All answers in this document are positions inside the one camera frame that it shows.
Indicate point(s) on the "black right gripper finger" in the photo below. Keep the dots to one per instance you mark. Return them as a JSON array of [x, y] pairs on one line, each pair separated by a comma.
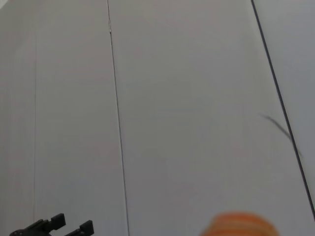
[[86, 227], [57, 220]]

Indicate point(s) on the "orange striped bread roll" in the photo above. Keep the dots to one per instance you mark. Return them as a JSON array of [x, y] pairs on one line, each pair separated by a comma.
[[240, 225]]

